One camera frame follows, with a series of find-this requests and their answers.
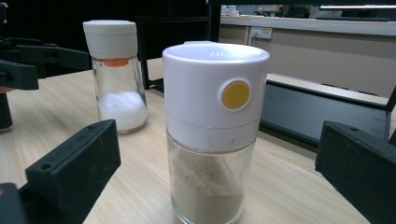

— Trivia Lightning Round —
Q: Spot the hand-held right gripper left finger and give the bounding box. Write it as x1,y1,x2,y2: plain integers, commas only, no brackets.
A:
25,119,122,224

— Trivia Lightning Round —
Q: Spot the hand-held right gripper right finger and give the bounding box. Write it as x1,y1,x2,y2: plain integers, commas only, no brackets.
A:
314,120,396,224

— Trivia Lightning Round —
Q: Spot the salt jar with white cap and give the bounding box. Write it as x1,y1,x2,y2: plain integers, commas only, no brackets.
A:
82,20,149,135

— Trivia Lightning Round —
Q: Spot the white cup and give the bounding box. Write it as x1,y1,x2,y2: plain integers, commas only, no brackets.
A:
162,40,271,224

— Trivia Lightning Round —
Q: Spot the computer monitor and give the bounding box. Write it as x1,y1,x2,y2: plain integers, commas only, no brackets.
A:
317,2,396,22

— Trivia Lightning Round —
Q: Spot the beige desk with white frame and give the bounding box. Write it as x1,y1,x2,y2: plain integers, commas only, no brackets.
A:
219,14,396,98

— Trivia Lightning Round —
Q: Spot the white wall socket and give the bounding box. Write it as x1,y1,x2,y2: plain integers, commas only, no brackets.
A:
249,26,274,41

